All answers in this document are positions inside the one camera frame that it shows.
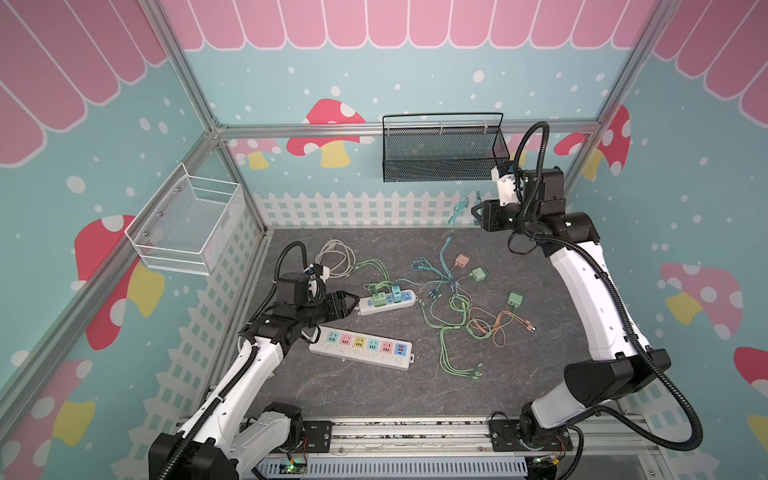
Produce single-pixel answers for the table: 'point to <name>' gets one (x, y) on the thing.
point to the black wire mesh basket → (443, 147)
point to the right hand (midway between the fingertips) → (481, 207)
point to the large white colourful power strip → (364, 348)
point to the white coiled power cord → (338, 257)
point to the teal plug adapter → (396, 293)
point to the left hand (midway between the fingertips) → (350, 306)
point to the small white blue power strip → (366, 305)
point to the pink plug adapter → (461, 260)
